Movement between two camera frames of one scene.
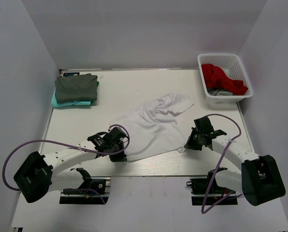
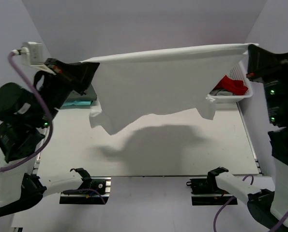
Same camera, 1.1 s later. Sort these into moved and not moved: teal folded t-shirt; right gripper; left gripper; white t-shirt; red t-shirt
Moved: white t-shirt; right gripper; left gripper
Not moved: teal folded t-shirt; red t-shirt
